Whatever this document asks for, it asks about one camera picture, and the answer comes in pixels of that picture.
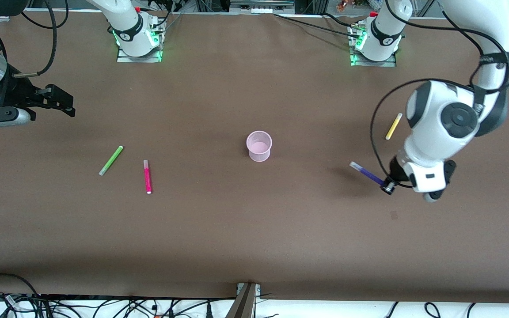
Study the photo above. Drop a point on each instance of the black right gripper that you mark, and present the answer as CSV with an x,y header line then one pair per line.
x,y
16,94

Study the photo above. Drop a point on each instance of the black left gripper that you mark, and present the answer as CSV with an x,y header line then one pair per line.
x,y
396,169

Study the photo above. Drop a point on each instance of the purple marker pen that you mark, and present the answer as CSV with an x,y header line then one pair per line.
x,y
367,173

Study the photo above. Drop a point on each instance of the pink marker pen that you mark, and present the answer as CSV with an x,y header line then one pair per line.
x,y
147,179

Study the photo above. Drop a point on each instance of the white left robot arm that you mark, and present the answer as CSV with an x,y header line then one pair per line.
x,y
435,123

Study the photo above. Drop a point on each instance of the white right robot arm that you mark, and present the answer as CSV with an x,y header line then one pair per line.
x,y
126,22

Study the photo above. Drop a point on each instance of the pink pen holder cup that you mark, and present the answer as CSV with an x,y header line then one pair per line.
x,y
259,148

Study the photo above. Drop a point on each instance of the yellow marker pen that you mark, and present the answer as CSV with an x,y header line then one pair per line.
x,y
393,126

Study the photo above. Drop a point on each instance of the green marker pen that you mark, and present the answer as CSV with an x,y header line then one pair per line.
x,y
111,160

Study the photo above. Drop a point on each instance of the brown table mat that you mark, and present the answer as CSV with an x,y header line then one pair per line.
x,y
254,221

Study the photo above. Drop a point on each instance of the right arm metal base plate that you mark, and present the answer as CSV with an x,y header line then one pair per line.
x,y
139,58

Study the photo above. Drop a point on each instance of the small metal corner bracket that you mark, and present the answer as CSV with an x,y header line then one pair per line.
x,y
3,18

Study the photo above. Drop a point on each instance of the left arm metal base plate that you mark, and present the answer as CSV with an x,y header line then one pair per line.
x,y
374,63

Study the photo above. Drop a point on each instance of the aluminium frame bracket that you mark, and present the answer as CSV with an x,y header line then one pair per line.
x,y
245,302

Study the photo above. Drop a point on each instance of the aluminium frame rail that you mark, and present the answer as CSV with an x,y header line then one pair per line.
x,y
261,5

